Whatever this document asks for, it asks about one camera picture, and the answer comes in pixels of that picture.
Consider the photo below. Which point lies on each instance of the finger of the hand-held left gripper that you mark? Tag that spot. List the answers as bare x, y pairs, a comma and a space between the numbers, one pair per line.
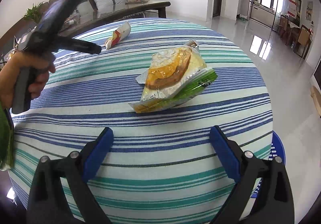
80, 45

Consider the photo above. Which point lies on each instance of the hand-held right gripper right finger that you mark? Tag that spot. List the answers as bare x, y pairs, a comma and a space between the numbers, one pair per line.
224, 153

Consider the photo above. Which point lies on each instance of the striped tablecloth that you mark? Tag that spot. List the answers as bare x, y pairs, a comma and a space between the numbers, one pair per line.
150, 138

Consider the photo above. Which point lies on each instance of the dark wooden coffee table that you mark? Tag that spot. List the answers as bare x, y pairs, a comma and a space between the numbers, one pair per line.
140, 8

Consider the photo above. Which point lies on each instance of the glass sliding door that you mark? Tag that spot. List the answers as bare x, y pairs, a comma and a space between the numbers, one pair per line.
275, 5

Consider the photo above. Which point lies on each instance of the wooden dining chair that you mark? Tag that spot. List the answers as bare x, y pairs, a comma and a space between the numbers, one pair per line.
303, 37
283, 23

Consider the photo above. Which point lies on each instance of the blue plastic wastebasket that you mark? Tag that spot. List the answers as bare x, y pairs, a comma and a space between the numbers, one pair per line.
277, 148

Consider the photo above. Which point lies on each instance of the person's left hand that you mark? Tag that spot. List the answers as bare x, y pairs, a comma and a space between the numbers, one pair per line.
10, 81

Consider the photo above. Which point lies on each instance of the potted plant in black vase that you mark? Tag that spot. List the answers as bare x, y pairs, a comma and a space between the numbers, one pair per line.
33, 13

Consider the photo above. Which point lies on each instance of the dining table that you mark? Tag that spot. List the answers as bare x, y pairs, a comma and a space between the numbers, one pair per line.
293, 25

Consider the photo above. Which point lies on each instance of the yellow green bread packet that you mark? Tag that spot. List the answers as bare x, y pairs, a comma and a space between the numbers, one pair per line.
170, 73

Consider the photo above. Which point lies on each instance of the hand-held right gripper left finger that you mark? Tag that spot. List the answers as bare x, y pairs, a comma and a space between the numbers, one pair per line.
99, 156

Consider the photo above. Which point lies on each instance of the wall picture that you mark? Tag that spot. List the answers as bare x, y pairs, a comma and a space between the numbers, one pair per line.
309, 10

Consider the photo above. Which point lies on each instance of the red white snack wrapper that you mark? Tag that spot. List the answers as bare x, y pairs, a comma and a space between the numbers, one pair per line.
119, 35

